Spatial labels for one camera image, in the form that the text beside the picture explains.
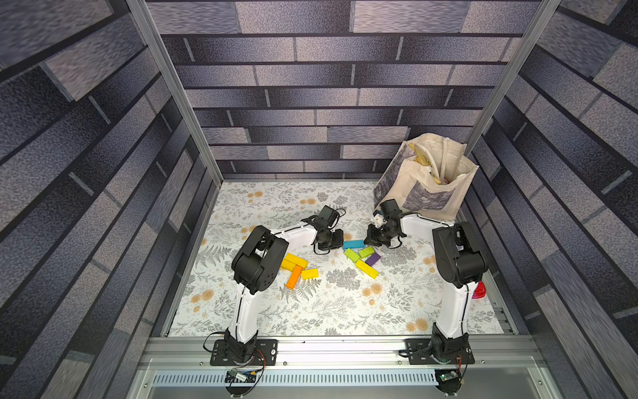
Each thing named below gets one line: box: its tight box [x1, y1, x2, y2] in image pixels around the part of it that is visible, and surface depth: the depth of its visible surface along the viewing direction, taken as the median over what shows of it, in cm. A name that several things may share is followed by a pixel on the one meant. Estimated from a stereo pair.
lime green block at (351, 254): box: [343, 248, 361, 263], surface depth 96 cm
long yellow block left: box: [280, 252, 309, 272], surface depth 94 cm
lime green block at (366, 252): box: [358, 246, 375, 258], surface depth 97 cm
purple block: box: [364, 251, 382, 267], surface depth 96 cm
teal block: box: [342, 239, 366, 250], surface depth 99 cm
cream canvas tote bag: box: [372, 133, 480, 221], surface depth 97 cm
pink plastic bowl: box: [471, 280, 487, 300], surface depth 77 cm
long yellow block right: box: [355, 259, 380, 280], surface depth 93 cm
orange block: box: [285, 264, 304, 290], surface depth 91 cm
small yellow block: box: [301, 268, 320, 281], surface depth 92 cm
